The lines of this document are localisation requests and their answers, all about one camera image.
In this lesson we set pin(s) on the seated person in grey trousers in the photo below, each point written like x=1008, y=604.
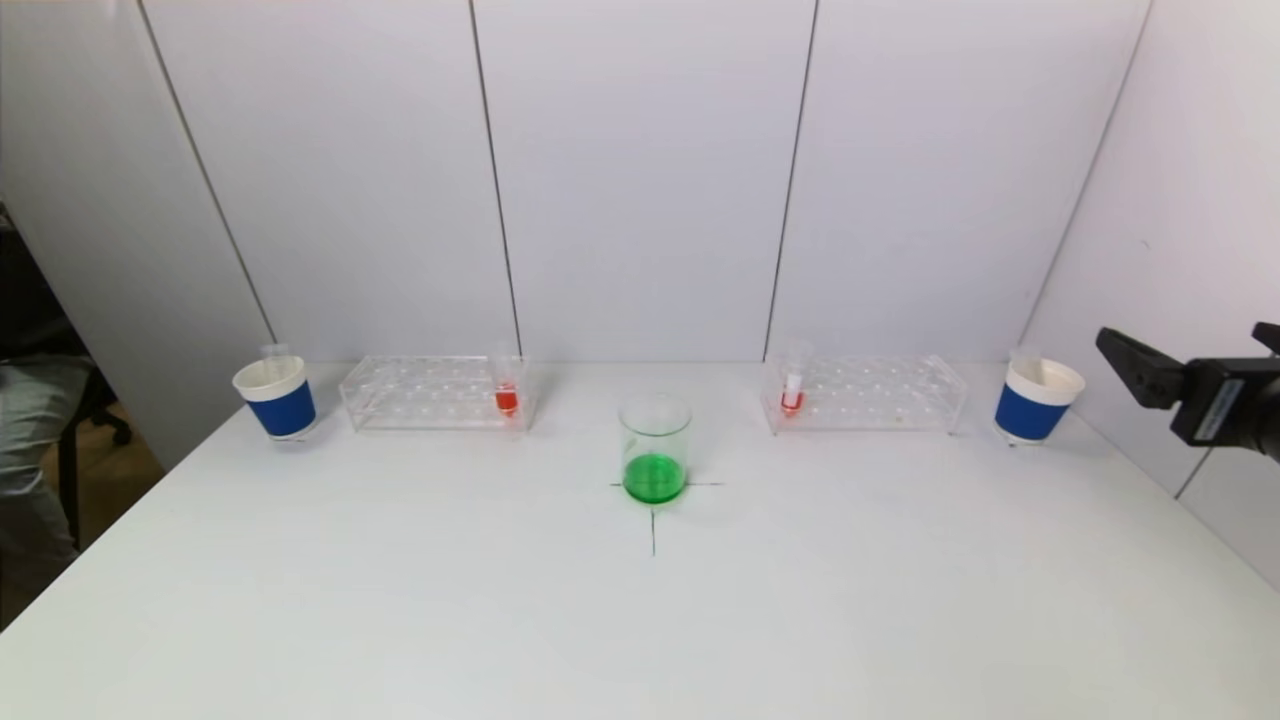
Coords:
x=30, y=450

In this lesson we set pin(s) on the test tube with blue pigment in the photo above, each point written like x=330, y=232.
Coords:
x=274, y=352

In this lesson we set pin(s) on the plain tube with red pigment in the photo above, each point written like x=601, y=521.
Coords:
x=506, y=400

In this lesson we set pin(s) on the clear glass beaker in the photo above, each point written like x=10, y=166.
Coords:
x=655, y=480

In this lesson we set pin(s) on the white-labelled tube with red pigment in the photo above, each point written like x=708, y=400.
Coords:
x=792, y=400

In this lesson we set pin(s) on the clear acrylic test tube rack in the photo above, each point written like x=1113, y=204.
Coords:
x=430, y=405
x=870, y=400

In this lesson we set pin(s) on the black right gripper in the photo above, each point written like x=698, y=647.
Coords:
x=1216, y=404

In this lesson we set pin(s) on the blue white paper cup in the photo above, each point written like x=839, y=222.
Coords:
x=283, y=412
x=1030, y=414

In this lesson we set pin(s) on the test tube with yellow pigment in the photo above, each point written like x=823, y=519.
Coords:
x=1026, y=362

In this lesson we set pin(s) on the black chair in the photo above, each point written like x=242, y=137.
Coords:
x=85, y=430

